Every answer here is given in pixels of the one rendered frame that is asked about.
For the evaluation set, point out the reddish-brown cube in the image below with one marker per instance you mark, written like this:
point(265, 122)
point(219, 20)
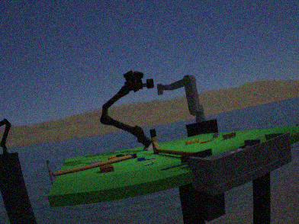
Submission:
point(106, 168)

